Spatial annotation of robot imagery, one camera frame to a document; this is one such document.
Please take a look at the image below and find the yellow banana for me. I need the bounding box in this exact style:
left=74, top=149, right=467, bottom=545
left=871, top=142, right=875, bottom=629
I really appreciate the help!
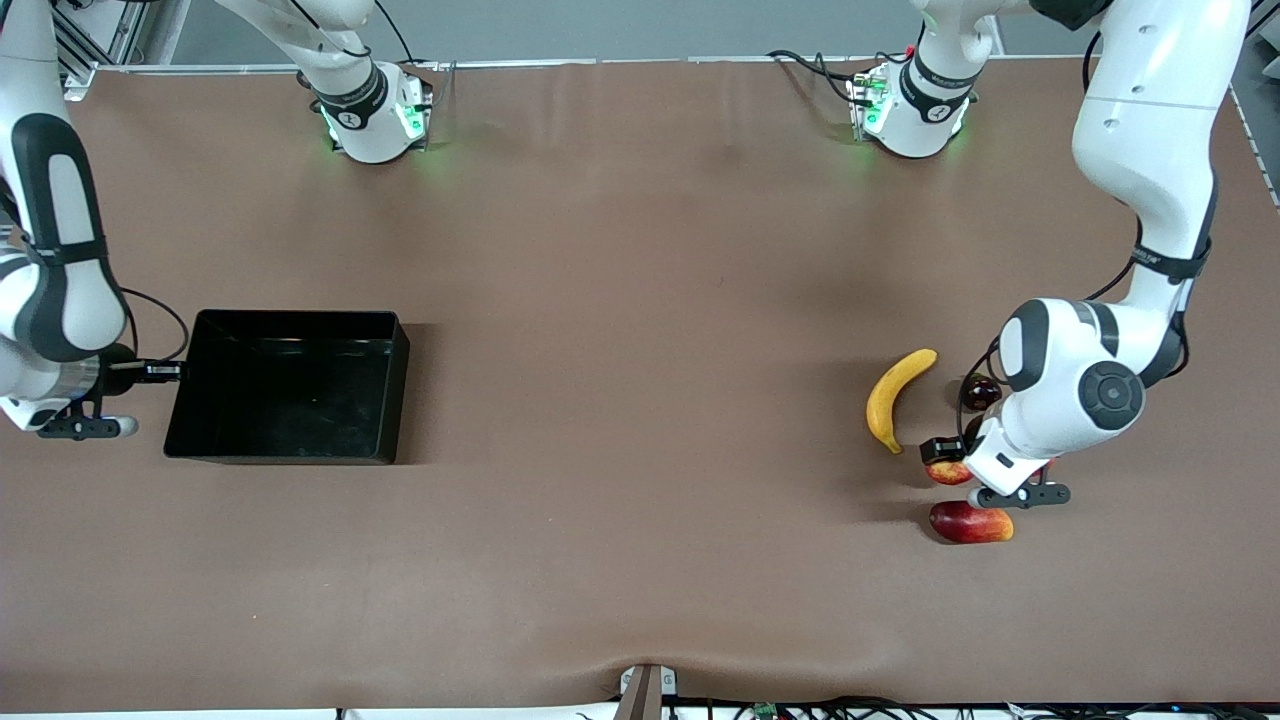
left=865, top=348, right=940, bottom=456

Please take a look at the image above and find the black plastic box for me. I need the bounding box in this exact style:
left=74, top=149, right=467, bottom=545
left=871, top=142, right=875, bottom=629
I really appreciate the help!
left=162, top=309, right=412, bottom=467

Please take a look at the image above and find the red yellow mango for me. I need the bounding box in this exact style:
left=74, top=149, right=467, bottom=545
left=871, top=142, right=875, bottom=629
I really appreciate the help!
left=928, top=499, right=1015, bottom=545

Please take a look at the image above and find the brown table mat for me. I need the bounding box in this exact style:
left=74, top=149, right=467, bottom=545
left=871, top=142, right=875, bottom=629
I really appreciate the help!
left=0, top=56, right=1280, bottom=713

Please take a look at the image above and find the aluminium frame post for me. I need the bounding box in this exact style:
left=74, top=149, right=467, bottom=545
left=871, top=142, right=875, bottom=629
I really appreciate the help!
left=1245, top=0, right=1280, bottom=76
left=50, top=0, right=151, bottom=101

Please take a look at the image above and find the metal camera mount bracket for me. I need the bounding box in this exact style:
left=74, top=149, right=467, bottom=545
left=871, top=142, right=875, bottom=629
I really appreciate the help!
left=617, top=663, right=679, bottom=720

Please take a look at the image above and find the black left base cable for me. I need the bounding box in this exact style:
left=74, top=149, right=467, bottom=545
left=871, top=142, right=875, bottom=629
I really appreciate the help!
left=766, top=48, right=873, bottom=107

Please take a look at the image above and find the black base cable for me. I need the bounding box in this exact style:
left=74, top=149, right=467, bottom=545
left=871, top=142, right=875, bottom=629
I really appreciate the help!
left=372, top=0, right=441, bottom=71
left=766, top=48, right=873, bottom=107

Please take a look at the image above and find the black right base cable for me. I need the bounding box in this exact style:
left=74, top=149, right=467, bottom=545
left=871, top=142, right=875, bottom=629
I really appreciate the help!
left=372, top=0, right=441, bottom=71

